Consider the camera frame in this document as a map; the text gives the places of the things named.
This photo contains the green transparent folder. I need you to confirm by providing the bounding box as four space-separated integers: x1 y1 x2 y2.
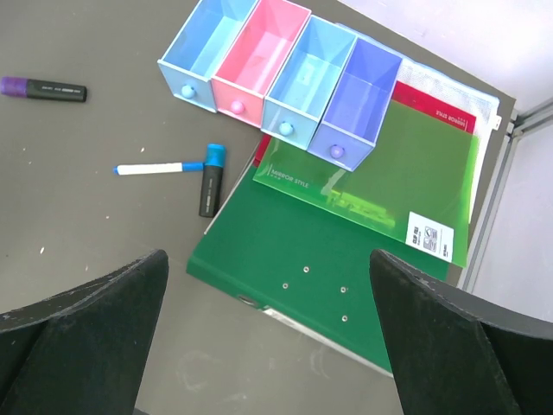
254 102 479 266

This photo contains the white blue marker pen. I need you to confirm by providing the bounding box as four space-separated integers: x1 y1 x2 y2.
113 162 204 176

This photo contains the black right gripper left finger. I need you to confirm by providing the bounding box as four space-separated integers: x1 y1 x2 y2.
1 250 168 414

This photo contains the purple drawer box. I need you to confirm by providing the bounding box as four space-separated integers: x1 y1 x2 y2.
308 37 402 171

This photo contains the blue cap black highlighter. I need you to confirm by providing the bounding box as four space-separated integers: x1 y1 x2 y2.
199 144 226 218

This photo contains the light blue drawer box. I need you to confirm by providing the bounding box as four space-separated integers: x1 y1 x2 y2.
157 0 257 112

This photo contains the pink drawer box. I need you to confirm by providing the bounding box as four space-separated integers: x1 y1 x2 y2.
212 0 311 127

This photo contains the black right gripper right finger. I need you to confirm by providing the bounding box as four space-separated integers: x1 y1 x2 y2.
369 250 552 414

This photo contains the aluminium frame post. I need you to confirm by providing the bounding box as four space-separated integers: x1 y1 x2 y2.
457 98 552 293

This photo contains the red folder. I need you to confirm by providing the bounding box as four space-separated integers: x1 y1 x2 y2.
253 82 476 167

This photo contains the purple cap black highlighter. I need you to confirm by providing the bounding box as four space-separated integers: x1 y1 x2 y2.
1 76 87 103

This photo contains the sky blue drawer box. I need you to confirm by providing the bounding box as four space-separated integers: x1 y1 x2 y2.
261 16 357 150

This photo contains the green ring binder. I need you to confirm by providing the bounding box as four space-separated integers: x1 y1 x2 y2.
187 166 448 374

